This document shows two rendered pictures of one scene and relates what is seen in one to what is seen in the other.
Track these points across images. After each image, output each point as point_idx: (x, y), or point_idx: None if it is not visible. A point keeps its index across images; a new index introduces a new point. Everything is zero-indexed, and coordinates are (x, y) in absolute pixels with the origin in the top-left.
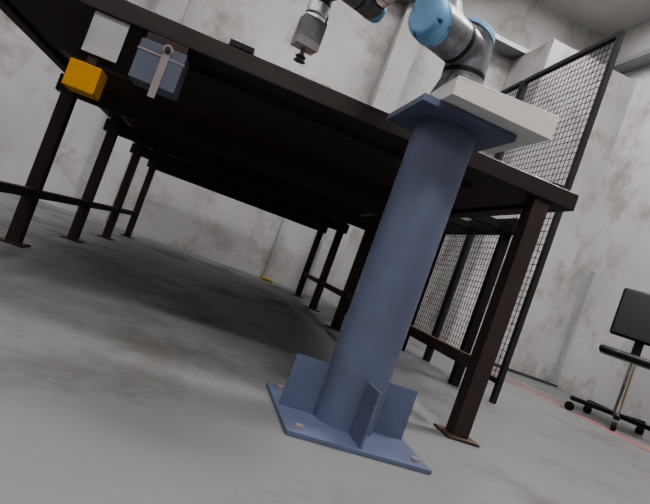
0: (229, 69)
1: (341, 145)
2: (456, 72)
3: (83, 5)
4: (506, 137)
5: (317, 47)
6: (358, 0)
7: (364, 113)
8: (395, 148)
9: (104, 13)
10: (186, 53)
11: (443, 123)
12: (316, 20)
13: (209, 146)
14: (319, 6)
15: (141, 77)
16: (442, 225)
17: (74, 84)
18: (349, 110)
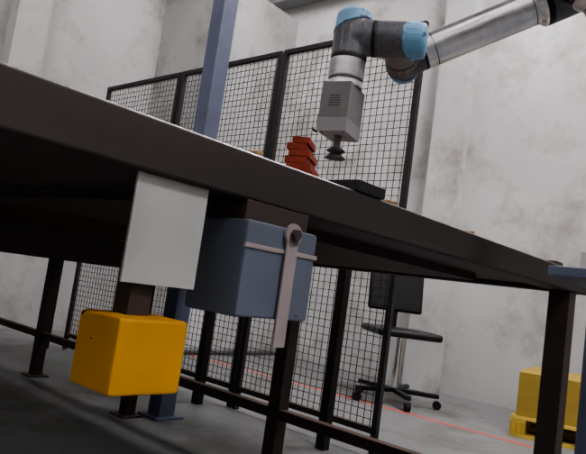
0: (340, 230)
1: (336, 255)
2: None
3: (106, 162)
4: None
5: (358, 134)
6: (413, 61)
7: (480, 251)
8: (434, 260)
9: (160, 176)
10: (306, 228)
11: None
12: (357, 91)
13: (13, 249)
14: (361, 68)
15: (257, 310)
16: None
17: (139, 386)
18: (469, 253)
